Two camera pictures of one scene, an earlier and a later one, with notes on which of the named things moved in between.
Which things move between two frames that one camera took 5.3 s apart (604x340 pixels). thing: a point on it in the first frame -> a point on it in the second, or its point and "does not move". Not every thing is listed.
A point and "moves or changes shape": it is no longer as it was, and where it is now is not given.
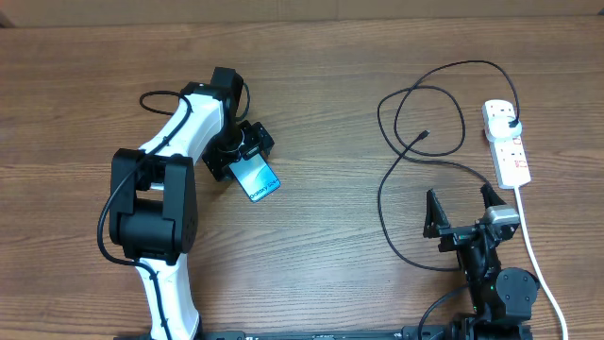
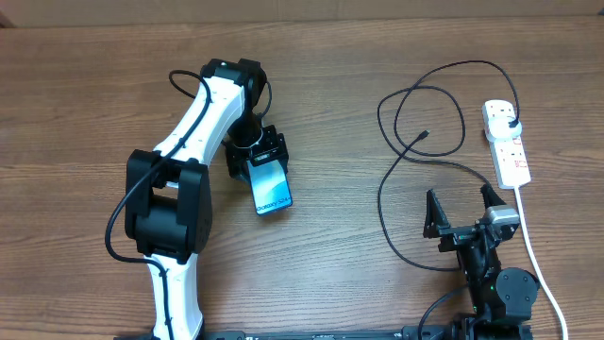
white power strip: (509, 154) does not move
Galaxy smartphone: (254, 174) moves or changes shape
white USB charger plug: (499, 129) does not move
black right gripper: (435, 223) does not move
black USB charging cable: (379, 211) -> (416, 152)
